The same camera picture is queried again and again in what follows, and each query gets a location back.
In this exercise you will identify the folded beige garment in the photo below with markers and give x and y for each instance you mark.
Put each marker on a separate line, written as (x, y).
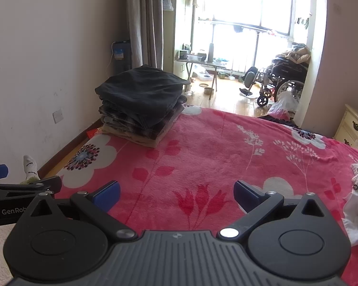
(149, 141)

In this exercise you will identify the person's white socked foot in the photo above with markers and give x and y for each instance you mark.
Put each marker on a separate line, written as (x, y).
(29, 168)

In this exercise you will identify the folded plaid shirt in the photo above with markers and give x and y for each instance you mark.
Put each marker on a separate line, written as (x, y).
(131, 122)

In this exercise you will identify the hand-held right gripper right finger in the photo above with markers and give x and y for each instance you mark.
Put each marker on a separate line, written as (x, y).
(246, 195)

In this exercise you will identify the beige jacket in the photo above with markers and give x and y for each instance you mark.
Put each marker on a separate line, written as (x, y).
(296, 55)

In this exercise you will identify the crumpled white shirt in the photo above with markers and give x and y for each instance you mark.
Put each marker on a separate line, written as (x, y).
(356, 217)

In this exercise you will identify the black pants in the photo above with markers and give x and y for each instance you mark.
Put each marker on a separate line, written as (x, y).
(140, 83)

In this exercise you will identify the window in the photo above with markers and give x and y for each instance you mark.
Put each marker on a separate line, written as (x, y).
(244, 6)

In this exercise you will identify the white wall socket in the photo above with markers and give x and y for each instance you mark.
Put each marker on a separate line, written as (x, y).
(58, 116)

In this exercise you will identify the grey thermos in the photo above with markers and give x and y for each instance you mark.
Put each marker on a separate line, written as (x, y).
(211, 52)

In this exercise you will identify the metal pot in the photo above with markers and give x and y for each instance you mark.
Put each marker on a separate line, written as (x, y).
(208, 91)

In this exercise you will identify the folding table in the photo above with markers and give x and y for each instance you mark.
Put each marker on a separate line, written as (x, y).
(197, 64)

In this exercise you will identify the black wheelchair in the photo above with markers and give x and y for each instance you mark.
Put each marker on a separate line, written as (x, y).
(280, 77)

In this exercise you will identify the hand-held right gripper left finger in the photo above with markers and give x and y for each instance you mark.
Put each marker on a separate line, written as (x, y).
(107, 195)

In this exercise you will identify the cream nightstand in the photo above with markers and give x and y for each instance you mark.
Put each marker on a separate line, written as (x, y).
(353, 129)

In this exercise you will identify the grey curtain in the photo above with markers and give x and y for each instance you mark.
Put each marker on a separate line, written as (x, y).
(144, 20)

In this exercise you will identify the pink floral blanket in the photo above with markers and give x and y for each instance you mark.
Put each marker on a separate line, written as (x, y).
(211, 161)

